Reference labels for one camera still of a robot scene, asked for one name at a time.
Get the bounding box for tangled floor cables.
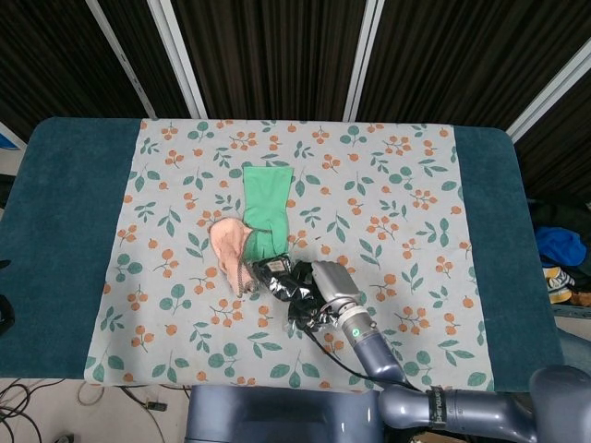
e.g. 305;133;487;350
0;377;64;443

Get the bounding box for floral patterned tablecloth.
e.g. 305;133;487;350
84;118;495;401

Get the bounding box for thin black hand cable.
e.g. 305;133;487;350
302;325;416;391

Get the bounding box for white frame post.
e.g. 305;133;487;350
147;0;208;119
505;39;591;142
344;0;386;123

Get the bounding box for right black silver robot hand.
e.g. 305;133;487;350
295;260;365;311

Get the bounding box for blue denim fabric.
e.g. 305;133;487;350
551;330;591;373

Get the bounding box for blue white board edge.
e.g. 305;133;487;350
0;121;27;151

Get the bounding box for teal table cover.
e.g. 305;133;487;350
0;116;567;393

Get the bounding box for yellow white patterned item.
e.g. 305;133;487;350
542;265;579;305

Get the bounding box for green rubber glove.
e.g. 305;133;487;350
241;164;296;262

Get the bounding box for pink fabric cloth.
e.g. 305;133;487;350
210;218;259;296

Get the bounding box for blue crumpled cloth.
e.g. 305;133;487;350
535;225;587;269

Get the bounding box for black gloves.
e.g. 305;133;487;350
251;257;346;334

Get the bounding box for thin grey frame post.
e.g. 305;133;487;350
85;0;158;119

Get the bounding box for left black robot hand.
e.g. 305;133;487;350
0;259;16;338

